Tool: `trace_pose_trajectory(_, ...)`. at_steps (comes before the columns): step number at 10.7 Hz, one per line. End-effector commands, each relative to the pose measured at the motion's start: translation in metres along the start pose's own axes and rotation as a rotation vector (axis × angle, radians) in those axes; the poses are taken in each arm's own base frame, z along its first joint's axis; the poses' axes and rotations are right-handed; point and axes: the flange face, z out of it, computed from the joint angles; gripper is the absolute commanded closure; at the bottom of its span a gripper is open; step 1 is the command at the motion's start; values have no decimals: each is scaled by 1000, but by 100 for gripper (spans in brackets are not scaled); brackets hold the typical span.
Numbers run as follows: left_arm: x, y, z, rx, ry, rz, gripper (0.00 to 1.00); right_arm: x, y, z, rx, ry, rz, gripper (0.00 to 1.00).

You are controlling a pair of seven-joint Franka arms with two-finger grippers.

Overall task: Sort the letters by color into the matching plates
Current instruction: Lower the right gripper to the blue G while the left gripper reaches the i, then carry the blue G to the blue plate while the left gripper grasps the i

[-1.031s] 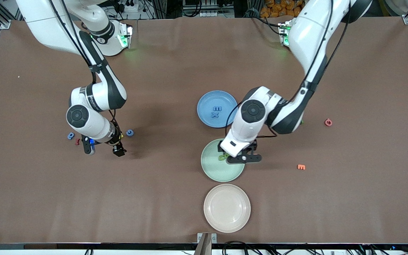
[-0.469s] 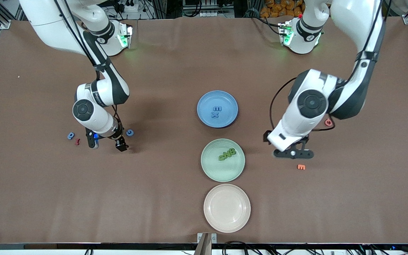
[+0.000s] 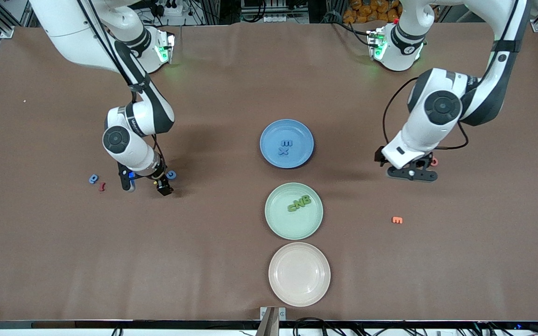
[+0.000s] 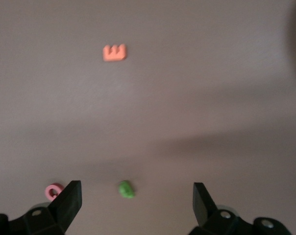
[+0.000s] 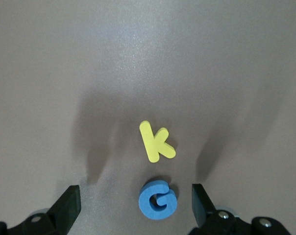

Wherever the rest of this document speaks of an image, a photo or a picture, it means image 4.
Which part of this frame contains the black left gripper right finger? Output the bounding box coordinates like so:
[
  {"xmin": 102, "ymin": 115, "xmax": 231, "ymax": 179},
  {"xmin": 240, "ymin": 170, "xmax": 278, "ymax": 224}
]
[{"xmin": 188, "ymin": 182, "xmax": 292, "ymax": 235}]

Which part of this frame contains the green foam letter P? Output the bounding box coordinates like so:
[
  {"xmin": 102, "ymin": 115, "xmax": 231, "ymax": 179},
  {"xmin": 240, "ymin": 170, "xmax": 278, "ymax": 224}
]
[{"xmin": 118, "ymin": 180, "xmax": 136, "ymax": 199}]

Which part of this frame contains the orange foam letter E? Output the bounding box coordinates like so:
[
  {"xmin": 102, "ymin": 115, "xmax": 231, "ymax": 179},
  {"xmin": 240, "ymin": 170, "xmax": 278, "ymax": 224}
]
[{"xmin": 102, "ymin": 44, "xmax": 128, "ymax": 62}]

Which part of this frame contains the pink foam letter Q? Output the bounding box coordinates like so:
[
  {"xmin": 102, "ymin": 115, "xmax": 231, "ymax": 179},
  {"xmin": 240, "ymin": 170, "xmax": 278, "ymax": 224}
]
[{"xmin": 45, "ymin": 184, "xmax": 65, "ymax": 203}]

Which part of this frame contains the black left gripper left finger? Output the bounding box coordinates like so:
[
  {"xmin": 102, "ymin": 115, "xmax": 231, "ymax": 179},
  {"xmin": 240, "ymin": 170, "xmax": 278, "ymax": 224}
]
[{"xmin": 0, "ymin": 180, "xmax": 83, "ymax": 235}]

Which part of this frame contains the brown table cover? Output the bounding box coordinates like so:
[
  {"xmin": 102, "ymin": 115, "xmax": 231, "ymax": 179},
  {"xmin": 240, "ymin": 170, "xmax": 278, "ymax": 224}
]
[{"xmin": 0, "ymin": 0, "xmax": 296, "ymax": 235}]

